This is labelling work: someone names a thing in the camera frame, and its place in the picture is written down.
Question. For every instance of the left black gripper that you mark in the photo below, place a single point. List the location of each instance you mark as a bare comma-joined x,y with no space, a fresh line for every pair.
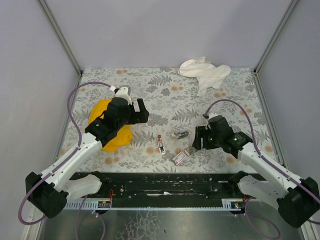
139,111

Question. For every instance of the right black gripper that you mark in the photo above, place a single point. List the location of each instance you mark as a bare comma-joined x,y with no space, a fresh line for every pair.
201,137

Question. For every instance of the beige stapler magazine part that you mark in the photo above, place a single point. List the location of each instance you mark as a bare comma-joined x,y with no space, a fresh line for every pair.
179,135

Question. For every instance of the white red staple box sleeve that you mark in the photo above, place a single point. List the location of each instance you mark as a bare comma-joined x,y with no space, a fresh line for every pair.
179,158

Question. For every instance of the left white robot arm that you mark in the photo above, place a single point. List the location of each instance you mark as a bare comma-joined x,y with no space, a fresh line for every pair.
50,190

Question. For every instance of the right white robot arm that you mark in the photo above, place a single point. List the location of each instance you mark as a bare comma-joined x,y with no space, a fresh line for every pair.
296,199

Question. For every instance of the yellow folded cloth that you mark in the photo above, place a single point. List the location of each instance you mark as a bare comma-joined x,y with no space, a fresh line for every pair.
124,135

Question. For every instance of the floral table mat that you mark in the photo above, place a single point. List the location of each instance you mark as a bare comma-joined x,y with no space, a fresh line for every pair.
173,106

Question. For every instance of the white crumpled cloth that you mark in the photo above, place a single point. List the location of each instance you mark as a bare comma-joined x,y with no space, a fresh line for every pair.
207,75

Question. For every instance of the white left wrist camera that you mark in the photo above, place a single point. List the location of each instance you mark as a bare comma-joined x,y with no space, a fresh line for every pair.
124,92

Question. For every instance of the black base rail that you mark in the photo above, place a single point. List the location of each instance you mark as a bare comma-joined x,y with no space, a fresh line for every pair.
168,190

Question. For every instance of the left aluminium frame post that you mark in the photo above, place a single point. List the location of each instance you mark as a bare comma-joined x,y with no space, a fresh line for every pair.
60,36

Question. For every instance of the aluminium frame post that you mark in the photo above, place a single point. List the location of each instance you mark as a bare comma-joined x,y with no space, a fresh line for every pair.
60,36
279,29

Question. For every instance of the right aluminium frame post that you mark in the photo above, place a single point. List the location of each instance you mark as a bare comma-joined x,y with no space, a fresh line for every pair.
279,29

